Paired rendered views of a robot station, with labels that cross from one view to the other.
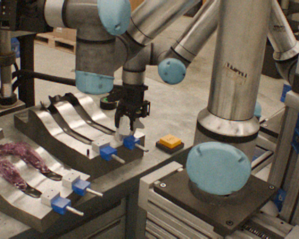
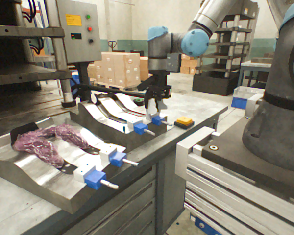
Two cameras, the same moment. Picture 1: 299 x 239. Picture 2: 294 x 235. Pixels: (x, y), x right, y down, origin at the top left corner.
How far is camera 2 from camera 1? 0.62 m
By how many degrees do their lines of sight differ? 3
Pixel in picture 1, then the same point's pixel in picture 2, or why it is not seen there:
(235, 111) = not seen: outside the picture
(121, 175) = (151, 146)
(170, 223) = (218, 196)
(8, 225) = (35, 209)
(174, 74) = (198, 43)
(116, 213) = (149, 177)
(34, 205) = (66, 182)
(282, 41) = not seen: hidden behind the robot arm
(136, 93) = (160, 77)
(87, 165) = (124, 139)
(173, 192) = (232, 155)
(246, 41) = not seen: outside the picture
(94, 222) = (132, 187)
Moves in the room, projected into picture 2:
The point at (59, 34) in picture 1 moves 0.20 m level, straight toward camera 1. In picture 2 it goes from (111, 82) to (111, 84)
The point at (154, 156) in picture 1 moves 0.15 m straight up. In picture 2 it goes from (174, 131) to (176, 103)
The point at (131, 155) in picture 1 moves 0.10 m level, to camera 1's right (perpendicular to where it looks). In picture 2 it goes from (158, 130) to (180, 130)
